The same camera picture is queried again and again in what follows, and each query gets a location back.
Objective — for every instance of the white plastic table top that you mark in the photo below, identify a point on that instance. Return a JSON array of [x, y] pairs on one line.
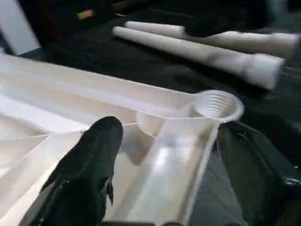
[[70, 108]]

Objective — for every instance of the black work mat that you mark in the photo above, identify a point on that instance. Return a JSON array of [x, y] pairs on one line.
[[141, 66]]

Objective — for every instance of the small yellow label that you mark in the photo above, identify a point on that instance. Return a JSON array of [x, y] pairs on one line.
[[85, 14]]

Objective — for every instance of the white plastic table leg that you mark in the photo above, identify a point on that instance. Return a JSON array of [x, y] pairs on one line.
[[277, 43], [211, 56]]

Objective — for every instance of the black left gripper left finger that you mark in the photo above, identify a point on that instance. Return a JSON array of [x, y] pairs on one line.
[[82, 179]]

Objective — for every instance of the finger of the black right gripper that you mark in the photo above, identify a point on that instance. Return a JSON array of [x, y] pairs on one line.
[[225, 19]]

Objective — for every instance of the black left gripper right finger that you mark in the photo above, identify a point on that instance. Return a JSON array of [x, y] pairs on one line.
[[263, 183]]

